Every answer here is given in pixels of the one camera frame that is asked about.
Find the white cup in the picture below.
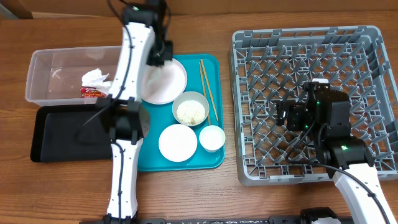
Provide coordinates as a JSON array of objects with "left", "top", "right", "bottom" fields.
[{"left": 199, "top": 125, "right": 226, "bottom": 152}]

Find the white napkin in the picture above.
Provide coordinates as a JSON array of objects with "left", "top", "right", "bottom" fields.
[{"left": 81, "top": 68, "right": 113, "bottom": 91}]

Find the grey bowl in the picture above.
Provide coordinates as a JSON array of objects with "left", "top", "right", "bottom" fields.
[{"left": 172, "top": 91, "right": 210, "bottom": 126}]

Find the red wrapper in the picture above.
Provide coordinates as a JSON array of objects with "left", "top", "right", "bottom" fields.
[{"left": 80, "top": 87, "right": 107, "bottom": 98}]

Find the small pink bowl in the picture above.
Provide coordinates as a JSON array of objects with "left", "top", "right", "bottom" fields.
[{"left": 159, "top": 124, "right": 198, "bottom": 162}]

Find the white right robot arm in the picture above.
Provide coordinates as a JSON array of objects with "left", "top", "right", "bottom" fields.
[{"left": 276, "top": 78, "right": 396, "bottom": 223}]

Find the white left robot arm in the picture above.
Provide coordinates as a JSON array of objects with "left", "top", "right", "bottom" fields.
[{"left": 96, "top": 1, "right": 173, "bottom": 223}]

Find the grey dishwasher rack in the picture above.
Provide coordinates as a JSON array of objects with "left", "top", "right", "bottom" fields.
[{"left": 230, "top": 26, "right": 397, "bottom": 186}]

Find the clear plastic waste bin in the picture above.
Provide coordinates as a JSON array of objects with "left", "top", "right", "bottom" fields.
[{"left": 25, "top": 46, "right": 121, "bottom": 106}]

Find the right wooden chopstick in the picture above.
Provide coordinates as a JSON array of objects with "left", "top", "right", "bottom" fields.
[{"left": 200, "top": 59, "right": 218, "bottom": 121}]

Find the wooden chopstick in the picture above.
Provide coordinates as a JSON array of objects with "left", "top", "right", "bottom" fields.
[
  {"left": 199, "top": 62, "right": 211, "bottom": 125},
  {"left": 200, "top": 59, "right": 218, "bottom": 121}
]

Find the large pink plate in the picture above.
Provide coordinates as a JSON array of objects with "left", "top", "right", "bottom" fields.
[{"left": 141, "top": 58, "right": 187, "bottom": 105}]

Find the left wooden chopstick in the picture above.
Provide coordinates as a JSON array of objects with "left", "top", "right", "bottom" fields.
[{"left": 199, "top": 62, "right": 211, "bottom": 125}]

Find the teal serving tray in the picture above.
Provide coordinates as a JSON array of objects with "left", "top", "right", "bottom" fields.
[{"left": 138, "top": 54, "right": 225, "bottom": 172}]

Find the black tray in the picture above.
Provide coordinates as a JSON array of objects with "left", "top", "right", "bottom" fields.
[{"left": 30, "top": 105, "right": 112, "bottom": 162}]

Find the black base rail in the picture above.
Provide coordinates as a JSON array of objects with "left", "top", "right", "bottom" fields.
[{"left": 80, "top": 216, "right": 354, "bottom": 224}]

